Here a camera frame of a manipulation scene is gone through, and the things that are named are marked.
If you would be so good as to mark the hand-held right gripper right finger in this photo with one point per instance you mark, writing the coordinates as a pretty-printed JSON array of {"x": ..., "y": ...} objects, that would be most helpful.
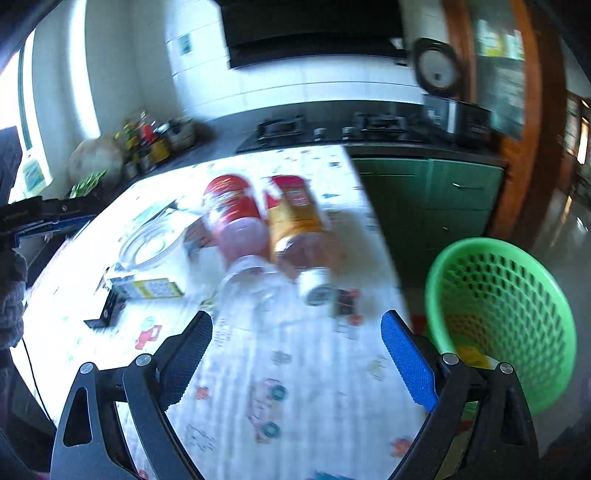
[{"x": 408, "y": 360}]

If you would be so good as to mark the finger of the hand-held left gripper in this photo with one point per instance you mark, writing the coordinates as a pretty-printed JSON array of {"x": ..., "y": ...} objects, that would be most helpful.
[{"x": 51, "y": 228}]

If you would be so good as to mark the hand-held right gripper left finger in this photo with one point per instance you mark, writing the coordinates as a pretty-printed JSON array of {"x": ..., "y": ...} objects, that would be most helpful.
[{"x": 187, "y": 360}]

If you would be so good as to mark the yellow packet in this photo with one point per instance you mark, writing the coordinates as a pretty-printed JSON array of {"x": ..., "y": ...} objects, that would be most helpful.
[{"x": 473, "y": 356}]

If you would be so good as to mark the white carton box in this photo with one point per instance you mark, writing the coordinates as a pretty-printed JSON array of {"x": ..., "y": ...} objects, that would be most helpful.
[{"x": 147, "y": 288}]

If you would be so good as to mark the clear plastic cup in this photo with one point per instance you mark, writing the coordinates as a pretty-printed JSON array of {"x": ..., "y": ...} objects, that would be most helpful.
[{"x": 249, "y": 295}]

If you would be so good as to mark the clear glass bowl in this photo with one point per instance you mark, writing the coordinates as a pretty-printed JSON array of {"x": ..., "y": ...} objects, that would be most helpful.
[{"x": 150, "y": 244}]

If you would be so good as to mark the green plastic basket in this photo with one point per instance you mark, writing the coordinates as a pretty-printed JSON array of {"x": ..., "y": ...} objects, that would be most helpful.
[{"x": 554, "y": 300}]

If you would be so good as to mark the red label plastic bottle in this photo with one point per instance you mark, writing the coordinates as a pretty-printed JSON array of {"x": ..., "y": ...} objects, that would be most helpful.
[{"x": 231, "y": 207}]

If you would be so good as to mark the yellow label plastic bottle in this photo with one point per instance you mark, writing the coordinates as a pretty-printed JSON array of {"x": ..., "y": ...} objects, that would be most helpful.
[{"x": 293, "y": 217}]

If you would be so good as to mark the person's left hand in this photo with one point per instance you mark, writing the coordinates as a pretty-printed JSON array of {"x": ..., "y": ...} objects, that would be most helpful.
[{"x": 11, "y": 300}]

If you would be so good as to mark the green vegetables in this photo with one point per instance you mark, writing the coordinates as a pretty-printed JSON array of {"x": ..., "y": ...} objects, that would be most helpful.
[{"x": 87, "y": 182}]

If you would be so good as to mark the pale round squash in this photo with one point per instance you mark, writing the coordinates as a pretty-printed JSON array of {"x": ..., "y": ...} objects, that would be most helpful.
[{"x": 97, "y": 157}]

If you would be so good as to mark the cartoon printed white tablecloth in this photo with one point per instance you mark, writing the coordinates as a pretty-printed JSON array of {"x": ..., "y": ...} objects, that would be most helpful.
[{"x": 300, "y": 369}]

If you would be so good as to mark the cluster of condiment bottles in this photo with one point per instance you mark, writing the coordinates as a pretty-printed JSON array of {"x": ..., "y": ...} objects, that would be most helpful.
[{"x": 147, "y": 138}]

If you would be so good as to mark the green base cabinets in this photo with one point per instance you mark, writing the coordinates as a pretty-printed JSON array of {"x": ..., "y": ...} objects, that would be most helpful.
[{"x": 438, "y": 198}]

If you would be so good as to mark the black gas stove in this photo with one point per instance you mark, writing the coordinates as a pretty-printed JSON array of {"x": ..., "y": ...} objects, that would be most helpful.
[{"x": 323, "y": 134}]

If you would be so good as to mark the black rice cooker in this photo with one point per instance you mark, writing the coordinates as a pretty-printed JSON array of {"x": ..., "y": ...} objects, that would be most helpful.
[{"x": 455, "y": 115}]

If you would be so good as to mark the wooden glass door cabinet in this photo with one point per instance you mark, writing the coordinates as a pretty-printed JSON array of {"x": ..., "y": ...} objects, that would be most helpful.
[{"x": 538, "y": 138}]

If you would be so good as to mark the black range hood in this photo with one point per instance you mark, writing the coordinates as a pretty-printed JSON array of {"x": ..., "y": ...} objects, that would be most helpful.
[{"x": 304, "y": 27}]

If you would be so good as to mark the boxes on cabinet shelves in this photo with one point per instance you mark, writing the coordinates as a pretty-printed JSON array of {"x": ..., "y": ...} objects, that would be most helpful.
[{"x": 498, "y": 41}]

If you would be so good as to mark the green wall sticker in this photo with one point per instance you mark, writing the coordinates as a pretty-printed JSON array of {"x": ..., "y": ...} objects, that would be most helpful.
[{"x": 185, "y": 44}]

